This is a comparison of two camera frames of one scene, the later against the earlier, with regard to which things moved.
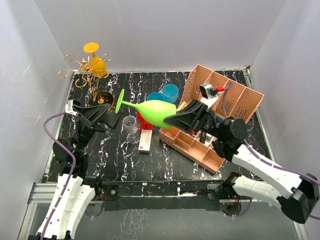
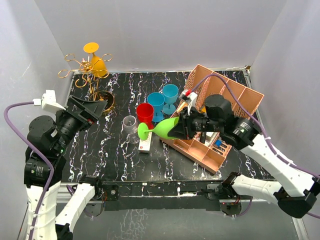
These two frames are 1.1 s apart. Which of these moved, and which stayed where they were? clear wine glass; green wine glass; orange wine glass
Moved: green wine glass
Stayed: orange wine glass; clear wine glass
